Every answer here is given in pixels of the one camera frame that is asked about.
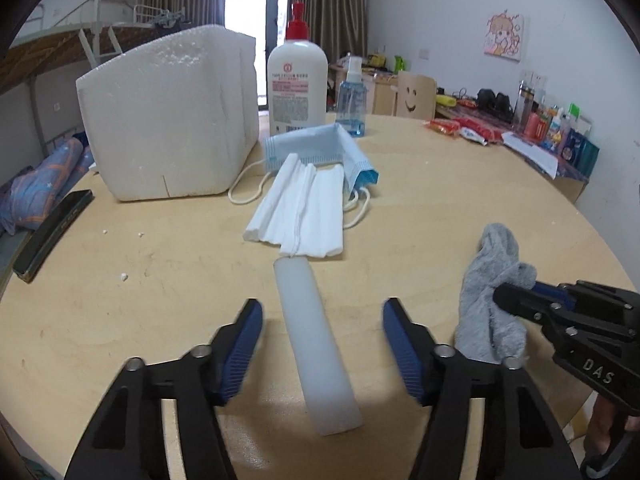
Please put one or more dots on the white foam box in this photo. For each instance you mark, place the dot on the white foam box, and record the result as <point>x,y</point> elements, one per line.
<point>165,120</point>

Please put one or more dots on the green spray bottle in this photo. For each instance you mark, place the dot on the green spray bottle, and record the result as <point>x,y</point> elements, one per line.
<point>400,63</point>

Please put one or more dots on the printed paper sheet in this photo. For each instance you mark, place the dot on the printed paper sheet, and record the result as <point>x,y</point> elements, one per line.
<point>532,152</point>

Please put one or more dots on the person's right hand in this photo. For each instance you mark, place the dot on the person's right hand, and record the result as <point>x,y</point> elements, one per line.
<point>602,425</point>

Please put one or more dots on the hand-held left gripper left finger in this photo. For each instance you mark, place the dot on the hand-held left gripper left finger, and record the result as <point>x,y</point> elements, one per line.
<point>240,355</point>

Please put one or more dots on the blue orange checked quilt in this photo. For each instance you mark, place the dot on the blue orange checked quilt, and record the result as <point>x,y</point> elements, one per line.
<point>40,180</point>

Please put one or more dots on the white red snack packet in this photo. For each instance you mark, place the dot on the white red snack packet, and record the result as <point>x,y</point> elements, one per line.
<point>472,136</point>

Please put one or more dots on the metal bunk bed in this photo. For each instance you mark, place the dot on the metal bunk bed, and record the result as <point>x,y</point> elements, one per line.
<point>150,12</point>
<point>45,55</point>

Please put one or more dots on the desk with patterned cover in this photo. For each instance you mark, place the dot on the desk with patterned cover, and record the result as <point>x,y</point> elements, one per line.
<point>572,185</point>

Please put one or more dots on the large red snack packet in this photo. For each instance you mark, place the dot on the large red snack packet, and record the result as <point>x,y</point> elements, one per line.
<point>480,127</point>

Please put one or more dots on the white lotion pump bottle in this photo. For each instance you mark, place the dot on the white lotion pump bottle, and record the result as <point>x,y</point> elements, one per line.
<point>295,90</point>

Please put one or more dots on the white face mask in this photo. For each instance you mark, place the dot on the white face mask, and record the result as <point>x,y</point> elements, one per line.
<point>300,215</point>

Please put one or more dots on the row of toiletry bottles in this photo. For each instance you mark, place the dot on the row of toiletry bottles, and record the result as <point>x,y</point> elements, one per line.
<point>565,130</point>

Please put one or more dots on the white bed ladder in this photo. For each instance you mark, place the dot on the white bed ladder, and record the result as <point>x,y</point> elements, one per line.
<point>100,47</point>

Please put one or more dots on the cartoon wall poster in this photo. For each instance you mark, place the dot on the cartoon wall poster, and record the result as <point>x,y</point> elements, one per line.
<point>505,35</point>

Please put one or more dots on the plain wooden desk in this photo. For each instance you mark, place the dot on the plain wooden desk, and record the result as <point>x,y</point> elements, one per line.
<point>382,95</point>

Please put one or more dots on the white wall socket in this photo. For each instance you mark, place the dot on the white wall socket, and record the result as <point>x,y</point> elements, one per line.
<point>535,79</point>

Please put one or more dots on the yellow packet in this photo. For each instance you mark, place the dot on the yellow packet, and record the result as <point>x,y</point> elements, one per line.
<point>445,100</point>

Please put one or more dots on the clear blue spray bottle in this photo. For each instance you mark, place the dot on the clear blue spray bottle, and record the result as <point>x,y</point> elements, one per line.
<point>352,105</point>

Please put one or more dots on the black smartphone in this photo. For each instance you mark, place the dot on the black smartphone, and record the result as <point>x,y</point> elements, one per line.
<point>50,235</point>

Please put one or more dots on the black headphones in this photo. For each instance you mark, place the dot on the black headphones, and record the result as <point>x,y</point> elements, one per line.
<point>492,105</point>

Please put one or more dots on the red orange snack packet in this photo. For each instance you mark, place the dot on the red orange snack packet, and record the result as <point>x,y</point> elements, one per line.
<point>442,127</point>

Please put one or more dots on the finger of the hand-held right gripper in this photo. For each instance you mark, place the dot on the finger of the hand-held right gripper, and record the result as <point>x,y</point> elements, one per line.
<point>550,291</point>
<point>520,300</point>

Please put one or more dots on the translucent white tube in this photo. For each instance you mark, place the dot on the translucent white tube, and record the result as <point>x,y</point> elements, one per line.
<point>315,350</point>

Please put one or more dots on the hanging dark clothes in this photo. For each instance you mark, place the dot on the hanging dark clothes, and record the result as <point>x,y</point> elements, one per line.
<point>167,21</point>

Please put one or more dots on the blue face mask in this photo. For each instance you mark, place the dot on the blue face mask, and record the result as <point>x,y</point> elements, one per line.
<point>320,145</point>

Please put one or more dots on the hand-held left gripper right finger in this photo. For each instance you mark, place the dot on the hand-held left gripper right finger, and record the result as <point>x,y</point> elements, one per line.
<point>405,355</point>

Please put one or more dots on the grey sock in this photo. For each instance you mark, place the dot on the grey sock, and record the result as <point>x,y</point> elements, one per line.
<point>480,310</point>

